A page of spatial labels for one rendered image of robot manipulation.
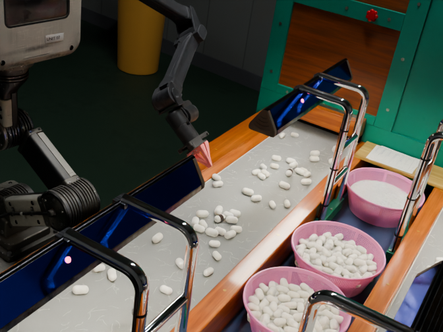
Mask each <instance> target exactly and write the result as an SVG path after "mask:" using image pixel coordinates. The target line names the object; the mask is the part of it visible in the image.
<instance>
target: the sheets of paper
mask: <svg viewBox="0 0 443 332"><path fill-rule="evenodd" d="M367 158H368V159H370V160H373V161H376V162H379V163H382V164H385V165H388V166H391V167H393V168H396V169H399V170H401V171H405V172H407V173H413V171H414V170H415V169H416V168H417V167H418V164H419V161H420V160H419V159H417V158H414V157H411V156H408V155H405V154H403V153H400V152H397V151H395V150H392V149H390V148H387V147H384V146H378V145H376V146H375V147H374V149H373V150H372V151H371V152H370V153H369V154H368V155H367Z"/></svg>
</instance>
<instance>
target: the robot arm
mask: <svg viewBox="0 0 443 332"><path fill-rule="evenodd" d="M139 1H140V2H142V3H144V4H145V5H147V6H149V7H150V8H152V9H154V10H155V11H157V12H159V13H160V14H162V15H164V16H166V17H167V18H168V19H170V20H172V21H173V22H174V23H175V25H176V28H177V35H178V38H177V39H176V40H175V43H174V47H175V49H176V51H175V53H174V56H173V58H172V60H171V62H170V65H169V67H168V70H167V72H166V74H165V76H164V78H163V80H162V81H161V82H160V85H159V86H158V88H157V89H155V91H154V93H153V96H152V105H153V107H154V109H155V111H157V112H158V114H159V115H161V114H163V113H166V112H167V113H168V115H167V116H166V117H165V119H166V121H167V122H168V124H169V125H170V127H171V128H172V129H173V131H174V132H175V133H176V135H177V136H178V138H179V139H180V141H181V142H182V143H183V145H184V146H183V147H182V148H181V149H179V150H178V152H179V154H181V153H183V152H184V151H185V150H188V152H187V153H186V154H187V156H189V155H194V156H195V157H196V160H197V161H198V162H200V163H201V164H203V165H205V166H206V167H208V168H210V167H211V166H212V161H211V157H210V149H209V143H208V141H207V139H205V140H202V138H204V137H206V136H207V135H209V134H208V132H207V131H206V132H204V133H202V134H201V135H199V134H198V132H197V131H196V130H195V129H194V127H193V125H192V124H191V122H193V121H195V120H197V118H198V109H197V108H196V107H195V106H194V105H192V103H191V102H190V101H189V100H186V101H183V100H182V98H181V96H182V93H181V92H182V90H183V82H184V79H185V77H186V75H187V71H188V69H189V66H190V64H191V61H192V58H193V56H194V53H195V51H196V49H197V48H198V46H199V45H200V42H202V41H204V39H205V37H206V34H207V31H206V29H205V27H204V26H203V25H202V24H200V22H199V19H198V17H197V15H196V12H195V10H194V8H193V7H192V6H190V5H189V6H188V7H187V6H184V5H181V4H179V3H177V2H176V1H174V0H139ZM189 27H190V28H189ZM175 104H176V105H175ZM172 105H173V106H172ZM171 106H172V107H171ZM168 107H169V108H168ZM167 108H168V109H167ZM172 109H174V110H172ZM170 110H171V111H170ZM168 111H169V112H168ZM200 152H201V153H202V154H203V156H204V158H205V159H206V160H205V159H204V158H203V157H202V155H201V154H200Z"/></svg>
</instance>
